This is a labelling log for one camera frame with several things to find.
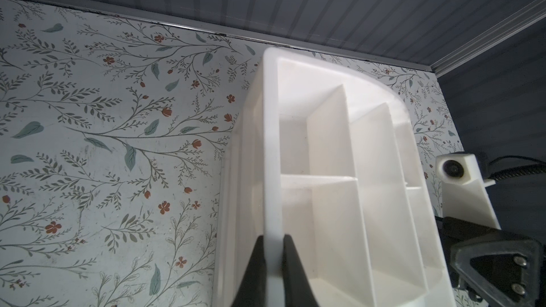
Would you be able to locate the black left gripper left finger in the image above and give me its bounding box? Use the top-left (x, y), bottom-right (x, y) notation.
top-left (231, 235), bottom-right (267, 307)

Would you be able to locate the white desk drawer organizer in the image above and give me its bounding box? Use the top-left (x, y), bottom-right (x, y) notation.
top-left (213, 48), bottom-right (454, 306)

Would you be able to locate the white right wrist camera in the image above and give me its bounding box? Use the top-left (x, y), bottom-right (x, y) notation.
top-left (436, 152), bottom-right (501, 230)

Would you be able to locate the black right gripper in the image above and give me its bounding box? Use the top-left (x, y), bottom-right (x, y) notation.
top-left (436, 216), bottom-right (545, 306)

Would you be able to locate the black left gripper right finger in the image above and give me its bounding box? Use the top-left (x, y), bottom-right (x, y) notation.
top-left (282, 235), bottom-right (319, 307)

